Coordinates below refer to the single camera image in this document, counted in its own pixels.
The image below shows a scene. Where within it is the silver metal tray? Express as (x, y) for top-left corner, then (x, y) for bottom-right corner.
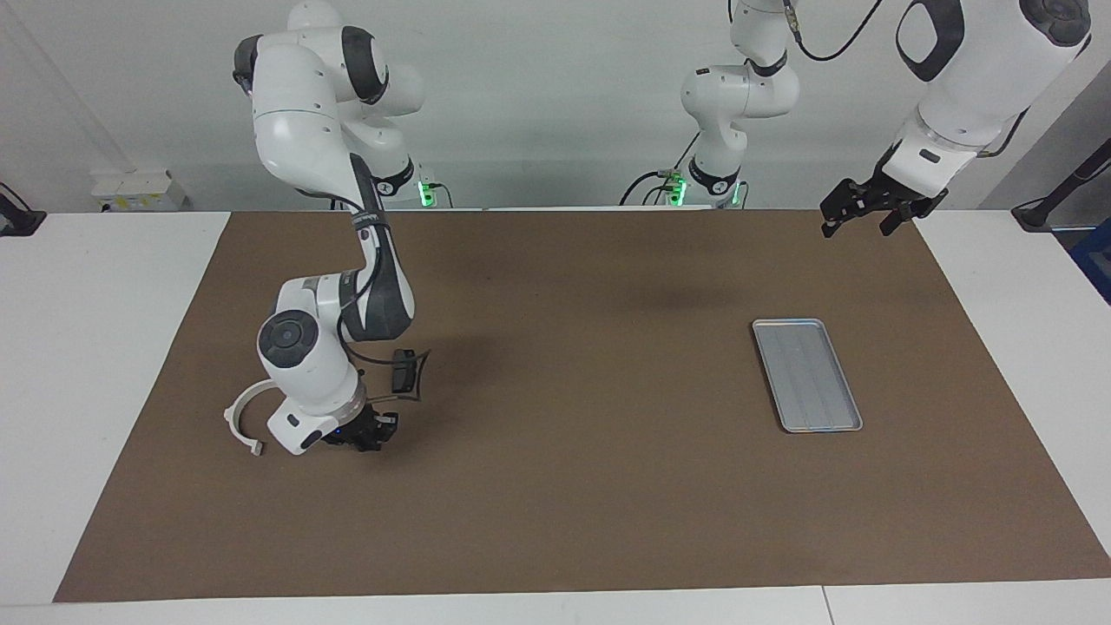
(752, 318), (864, 434)

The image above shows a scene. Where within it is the black stand pole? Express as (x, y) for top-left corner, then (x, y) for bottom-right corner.
(1011, 139), (1111, 234)

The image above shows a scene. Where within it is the brown table mat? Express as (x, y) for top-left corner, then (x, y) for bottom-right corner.
(52, 207), (1111, 604)

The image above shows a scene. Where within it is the blue bin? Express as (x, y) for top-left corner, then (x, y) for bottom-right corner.
(1069, 217), (1111, 305)

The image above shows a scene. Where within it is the white power strip box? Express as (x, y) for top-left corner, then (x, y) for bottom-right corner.
(91, 169), (187, 212)

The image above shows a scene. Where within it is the black table clamp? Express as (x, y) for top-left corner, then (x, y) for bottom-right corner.
(0, 182), (46, 237)

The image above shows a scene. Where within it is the white curved plastic bracket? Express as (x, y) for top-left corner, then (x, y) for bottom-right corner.
(224, 382), (283, 458)

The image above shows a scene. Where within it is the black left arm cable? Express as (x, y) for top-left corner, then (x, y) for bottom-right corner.
(781, 0), (1029, 157)

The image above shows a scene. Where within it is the black base cable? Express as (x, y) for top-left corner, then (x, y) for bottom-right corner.
(619, 130), (700, 207)

